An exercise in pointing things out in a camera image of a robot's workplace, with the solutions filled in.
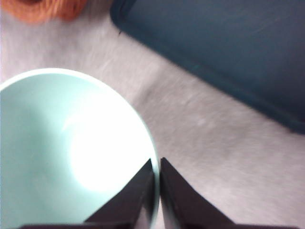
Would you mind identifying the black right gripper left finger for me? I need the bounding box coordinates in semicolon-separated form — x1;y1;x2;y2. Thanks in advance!
16;158;155;229

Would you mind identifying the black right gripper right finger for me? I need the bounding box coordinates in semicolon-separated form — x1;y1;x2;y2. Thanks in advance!
160;157;305;229

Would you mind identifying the teal ribbed bowl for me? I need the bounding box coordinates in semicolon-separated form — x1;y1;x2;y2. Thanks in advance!
0;68;160;229

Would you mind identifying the black rectangular tray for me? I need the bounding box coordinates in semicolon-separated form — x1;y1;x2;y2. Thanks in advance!
109;0;305;135

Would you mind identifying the brown wicker basket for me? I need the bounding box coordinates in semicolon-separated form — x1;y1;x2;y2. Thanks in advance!
0;0;89;24

